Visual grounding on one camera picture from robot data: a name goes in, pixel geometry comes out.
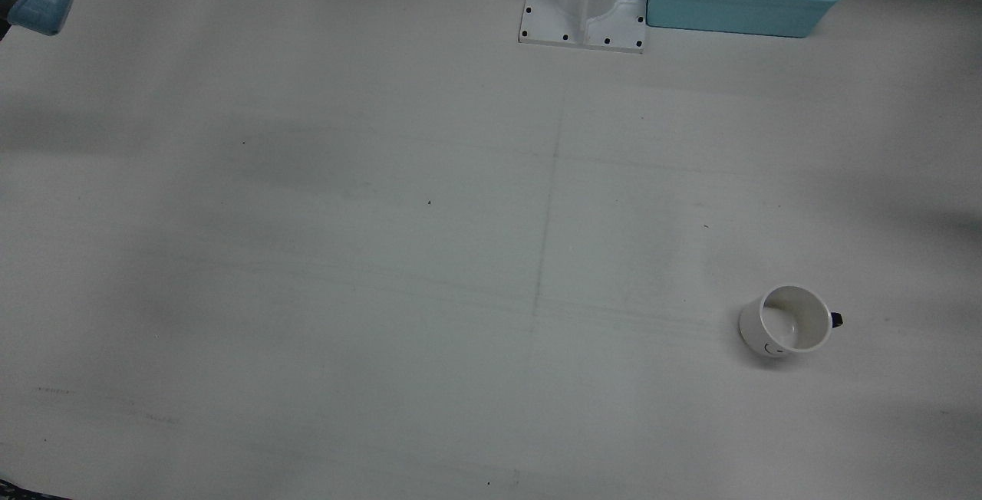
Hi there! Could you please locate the white metal mounting bracket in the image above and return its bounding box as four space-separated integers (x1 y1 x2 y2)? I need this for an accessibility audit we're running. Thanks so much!
519 0 650 53

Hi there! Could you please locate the white cup with dark handle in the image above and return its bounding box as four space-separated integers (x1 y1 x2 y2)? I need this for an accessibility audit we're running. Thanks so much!
739 285 845 359

